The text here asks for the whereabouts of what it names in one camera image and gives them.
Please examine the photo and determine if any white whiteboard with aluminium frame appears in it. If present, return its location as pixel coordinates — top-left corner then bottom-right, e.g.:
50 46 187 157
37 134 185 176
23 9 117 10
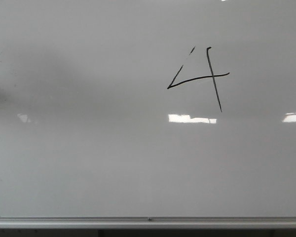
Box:
0 0 296 229

